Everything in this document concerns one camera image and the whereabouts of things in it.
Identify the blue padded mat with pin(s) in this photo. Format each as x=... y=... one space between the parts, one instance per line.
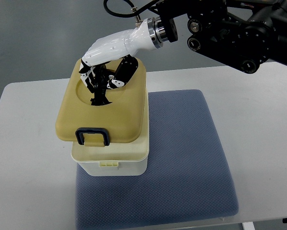
x=187 y=176

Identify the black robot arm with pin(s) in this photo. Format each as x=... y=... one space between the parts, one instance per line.
x=242 y=34

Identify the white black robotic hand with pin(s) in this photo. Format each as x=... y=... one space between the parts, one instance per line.
x=114 y=50

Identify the yellow storage box lid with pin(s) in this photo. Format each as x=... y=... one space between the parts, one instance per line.
x=107 y=116

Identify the white table leg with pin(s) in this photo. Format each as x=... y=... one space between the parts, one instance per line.
x=248 y=226

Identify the white storage box base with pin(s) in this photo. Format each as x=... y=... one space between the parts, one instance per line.
x=117 y=159

